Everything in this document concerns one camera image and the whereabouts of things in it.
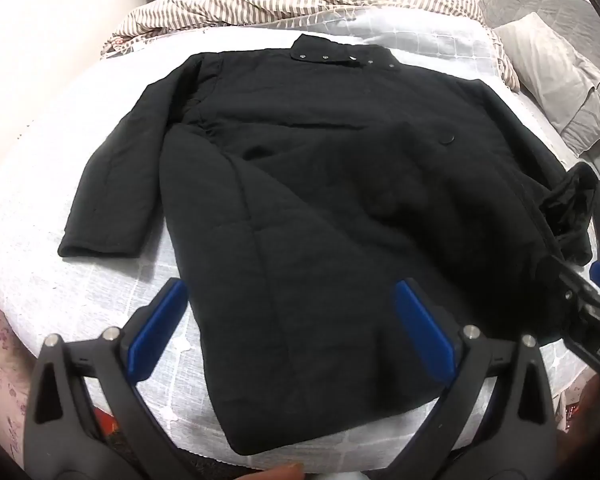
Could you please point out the floral bed skirt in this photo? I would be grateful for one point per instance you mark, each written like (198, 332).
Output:
(16, 365)

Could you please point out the black quilted coat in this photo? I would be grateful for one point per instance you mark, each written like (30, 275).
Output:
(300, 186)

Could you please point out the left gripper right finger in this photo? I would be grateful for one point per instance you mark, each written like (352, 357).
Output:
(494, 418)

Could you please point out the striped beige duvet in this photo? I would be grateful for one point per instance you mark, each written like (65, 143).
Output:
(162, 17)

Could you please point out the light grey checked bedsheet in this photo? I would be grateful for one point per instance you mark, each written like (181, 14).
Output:
(41, 161)

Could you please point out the grey pillow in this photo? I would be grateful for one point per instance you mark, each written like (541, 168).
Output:
(564, 83)

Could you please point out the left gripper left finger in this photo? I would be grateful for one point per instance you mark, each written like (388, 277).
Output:
(63, 438)

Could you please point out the person's left hand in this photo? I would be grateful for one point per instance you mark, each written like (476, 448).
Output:
(293, 471)

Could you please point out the grey quilted headboard cover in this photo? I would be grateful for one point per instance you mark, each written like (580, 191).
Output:
(575, 20)

